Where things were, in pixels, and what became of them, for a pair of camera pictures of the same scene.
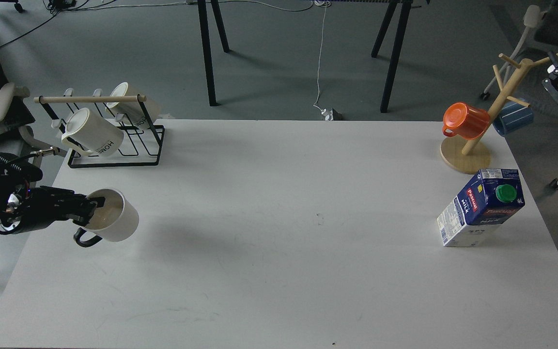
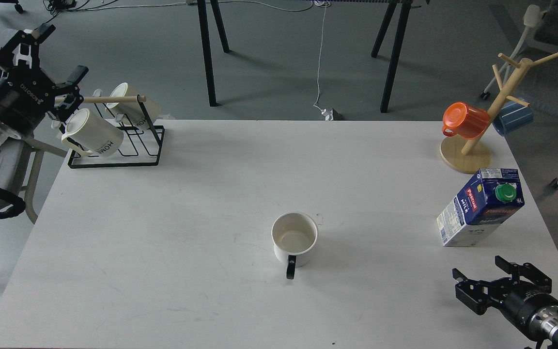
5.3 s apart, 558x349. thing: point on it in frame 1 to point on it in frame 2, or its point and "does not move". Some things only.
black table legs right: [404, 11] does not move
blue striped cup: [512, 116] does not move
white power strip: [328, 114] does not move
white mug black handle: [115, 219] to [294, 235]
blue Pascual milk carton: [468, 220] does not move
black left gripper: [29, 209] to [23, 95]
